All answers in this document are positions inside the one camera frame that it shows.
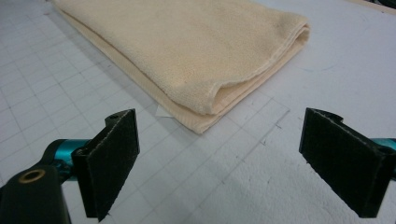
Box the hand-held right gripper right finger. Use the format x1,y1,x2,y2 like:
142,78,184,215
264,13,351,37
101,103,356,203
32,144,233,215
298,107,396,218

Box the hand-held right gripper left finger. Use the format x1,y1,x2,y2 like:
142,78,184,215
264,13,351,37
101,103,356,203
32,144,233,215
43,107,140,222

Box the cream terry towel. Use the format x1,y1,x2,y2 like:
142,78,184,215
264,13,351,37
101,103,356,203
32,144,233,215
50,0,312,134

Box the white foam mat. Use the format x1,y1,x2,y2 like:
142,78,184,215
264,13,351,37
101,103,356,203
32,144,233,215
0,0,396,224

